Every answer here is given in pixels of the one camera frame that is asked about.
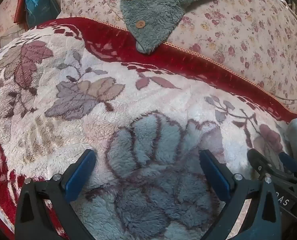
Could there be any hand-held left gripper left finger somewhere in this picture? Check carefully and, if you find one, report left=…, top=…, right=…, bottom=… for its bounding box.
left=14, top=149, right=97, bottom=240

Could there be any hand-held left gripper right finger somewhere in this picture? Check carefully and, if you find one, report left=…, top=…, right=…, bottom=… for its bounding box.
left=199, top=149, right=282, bottom=240

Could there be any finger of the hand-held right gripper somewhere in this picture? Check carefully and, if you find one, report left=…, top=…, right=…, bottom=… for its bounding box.
left=247, top=149, right=274, bottom=181
left=278, top=152, right=297, bottom=175

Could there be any red and white floral blanket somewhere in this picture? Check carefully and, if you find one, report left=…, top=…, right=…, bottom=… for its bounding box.
left=0, top=17, right=297, bottom=240

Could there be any beige small-flowered quilt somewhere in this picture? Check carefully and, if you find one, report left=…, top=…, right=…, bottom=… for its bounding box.
left=61, top=0, right=297, bottom=114

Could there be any blue gift bag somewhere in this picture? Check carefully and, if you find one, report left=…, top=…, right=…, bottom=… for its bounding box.
left=25, top=0, right=61, bottom=30

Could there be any floral pillow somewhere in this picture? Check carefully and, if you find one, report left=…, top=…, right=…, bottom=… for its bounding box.
left=0, top=0, right=26, bottom=49

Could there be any green fleece jacket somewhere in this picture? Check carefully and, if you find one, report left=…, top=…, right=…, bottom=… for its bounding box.
left=120, top=0, right=262, bottom=54

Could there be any red box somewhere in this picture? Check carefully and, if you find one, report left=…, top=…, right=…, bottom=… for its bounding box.
left=14, top=0, right=31, bottom=25

